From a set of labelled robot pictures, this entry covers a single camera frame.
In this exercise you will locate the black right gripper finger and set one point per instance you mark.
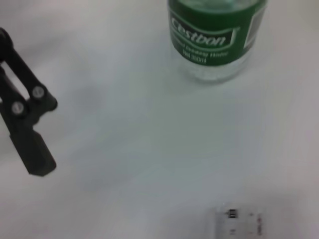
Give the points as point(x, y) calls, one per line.
point(25, 112)

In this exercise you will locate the clear green-label water bottle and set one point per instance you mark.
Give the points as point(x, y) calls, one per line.
point(211, 37)

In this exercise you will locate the transparent plastic ruler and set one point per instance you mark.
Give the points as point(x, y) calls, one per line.
point(239, 224)

